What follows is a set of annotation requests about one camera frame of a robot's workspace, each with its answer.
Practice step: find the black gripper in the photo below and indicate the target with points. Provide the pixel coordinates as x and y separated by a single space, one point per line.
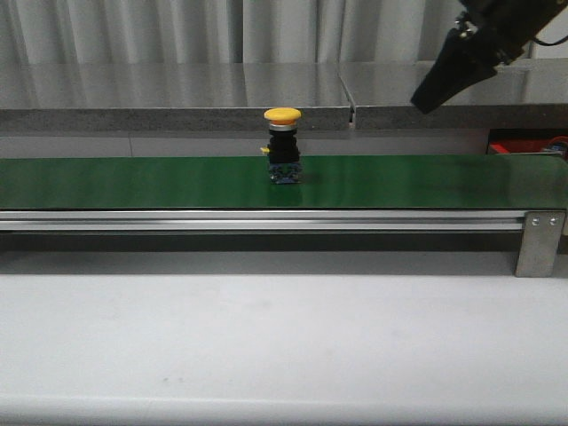
490 33

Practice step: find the yellow push button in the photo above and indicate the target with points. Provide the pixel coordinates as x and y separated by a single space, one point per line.
284 166

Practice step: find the red push button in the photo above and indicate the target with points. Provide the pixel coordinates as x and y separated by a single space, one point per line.
557 145

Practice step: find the grey stone shelf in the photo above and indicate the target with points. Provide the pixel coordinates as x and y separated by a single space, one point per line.
155 97

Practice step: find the red plastic tray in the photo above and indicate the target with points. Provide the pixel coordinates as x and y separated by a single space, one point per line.
518 146

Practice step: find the white curtain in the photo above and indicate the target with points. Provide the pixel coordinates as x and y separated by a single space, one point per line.
88 32

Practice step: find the steel conveyor support bracket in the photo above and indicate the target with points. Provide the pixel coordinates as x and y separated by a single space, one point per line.
541 236

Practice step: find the aluminium conveyor frame rail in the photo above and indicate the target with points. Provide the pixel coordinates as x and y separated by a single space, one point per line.
263 220

